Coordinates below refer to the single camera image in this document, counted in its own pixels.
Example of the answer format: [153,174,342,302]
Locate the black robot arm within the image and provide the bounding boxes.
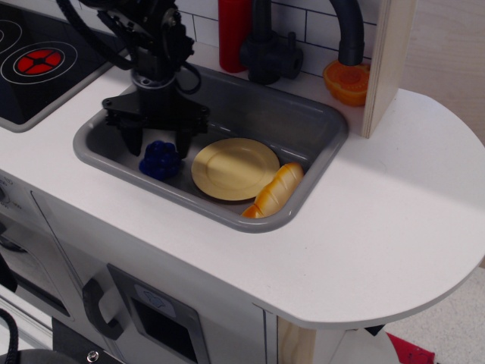
[58,1,209,158]

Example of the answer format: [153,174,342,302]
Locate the black braided cable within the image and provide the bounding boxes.
[0,307,20,364]

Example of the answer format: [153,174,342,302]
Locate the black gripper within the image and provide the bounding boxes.
[102,75,210,159]

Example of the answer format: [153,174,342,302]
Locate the black toy stovetop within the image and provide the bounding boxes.
[1,3,111,133]

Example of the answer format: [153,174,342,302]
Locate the grey sink basin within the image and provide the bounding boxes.
[74,68,349,233]

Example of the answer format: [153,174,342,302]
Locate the grey dishwasher panel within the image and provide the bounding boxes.
[108,264,211,363]

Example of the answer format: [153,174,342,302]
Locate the oven control knob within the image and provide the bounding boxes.
[0,188,9,203]

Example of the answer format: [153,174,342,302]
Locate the yellow toy plate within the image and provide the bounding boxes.
[191,138,280,201]

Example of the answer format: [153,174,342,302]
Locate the toy bread loaf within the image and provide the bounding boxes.
[242,162,304,218]

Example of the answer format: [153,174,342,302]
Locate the wooden side panel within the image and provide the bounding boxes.
[361,0,417,138]

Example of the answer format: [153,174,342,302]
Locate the black cabinet door handle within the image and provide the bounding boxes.
[82,278,124,340]

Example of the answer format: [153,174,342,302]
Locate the red bottle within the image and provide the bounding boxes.
[217,0,252,73]

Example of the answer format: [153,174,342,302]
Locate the dark grey toy faucet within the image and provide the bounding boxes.
[239,1,365,85]

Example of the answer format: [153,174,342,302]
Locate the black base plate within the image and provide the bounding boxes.
[52,318,119,364]

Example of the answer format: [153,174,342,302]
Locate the blue toy blueberries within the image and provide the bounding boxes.
[139,140,181,180]

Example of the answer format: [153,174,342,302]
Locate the orange half toy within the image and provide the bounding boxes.
[322,61,371,107]

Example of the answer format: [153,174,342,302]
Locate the red cloth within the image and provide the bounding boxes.
[387,333,435,364]

